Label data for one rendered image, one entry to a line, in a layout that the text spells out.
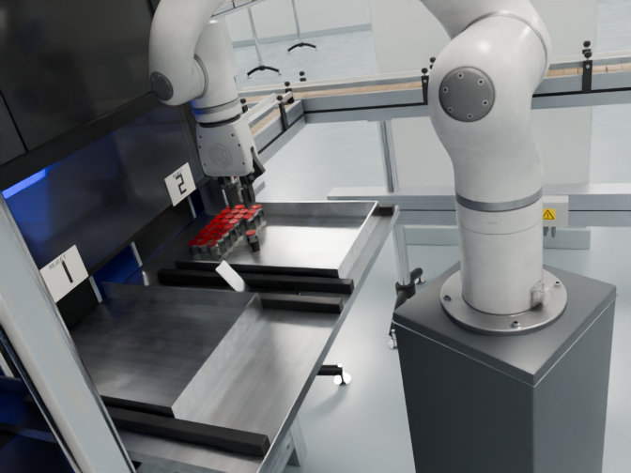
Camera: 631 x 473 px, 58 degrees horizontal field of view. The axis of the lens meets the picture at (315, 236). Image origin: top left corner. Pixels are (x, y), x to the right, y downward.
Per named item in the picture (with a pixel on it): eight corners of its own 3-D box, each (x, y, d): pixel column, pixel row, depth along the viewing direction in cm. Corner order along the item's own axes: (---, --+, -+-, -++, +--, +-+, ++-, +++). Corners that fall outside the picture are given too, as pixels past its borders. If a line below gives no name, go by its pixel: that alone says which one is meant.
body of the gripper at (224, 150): (183, 121, 99) (200, 179, 104) (233, 118, 95) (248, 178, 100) (205, 108, 105) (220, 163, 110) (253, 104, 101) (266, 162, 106)
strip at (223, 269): (223, 297, 101) (214, 269, 98) (231, 287, 103) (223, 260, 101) (293, 303, 95) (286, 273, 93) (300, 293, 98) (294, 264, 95)
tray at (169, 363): (1, 392, 88) (-9, 375, 87) (108, 297, 109) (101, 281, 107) (178, 426, 75) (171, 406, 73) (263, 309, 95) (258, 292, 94)
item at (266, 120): (212, 216, 143) (195, 159, 136) (162, 216, 149) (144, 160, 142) (310, 125, 198) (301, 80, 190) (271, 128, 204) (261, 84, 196)
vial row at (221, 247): (210, 265, 112) (204, 245, 110) (251, 222, 126) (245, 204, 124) (220, 266, 111) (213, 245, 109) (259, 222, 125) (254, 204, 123)
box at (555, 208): (528, 226, 186) (528, 202, 182) (529, 220, 190) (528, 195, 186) (567, 227, 181) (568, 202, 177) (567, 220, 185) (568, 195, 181)
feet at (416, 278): (383, 349, 214) (378, 320, 208) (411, 277, 254) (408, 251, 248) (404, 352, 211) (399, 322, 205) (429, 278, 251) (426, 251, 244)
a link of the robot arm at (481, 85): (550, 176, 82) (553, 4, 71) (521, 238, 69) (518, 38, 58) (469, 174, 88) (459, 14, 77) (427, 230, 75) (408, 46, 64)
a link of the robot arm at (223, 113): (180, 110, 98) (185, 127, 99) (223, 107, 94) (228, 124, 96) (205, 96, 104) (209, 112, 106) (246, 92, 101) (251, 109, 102)
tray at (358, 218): (179, 276, 111) (174, 261, 109) (240, 214, 132) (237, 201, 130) (341, 285, 97) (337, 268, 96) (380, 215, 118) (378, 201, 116)
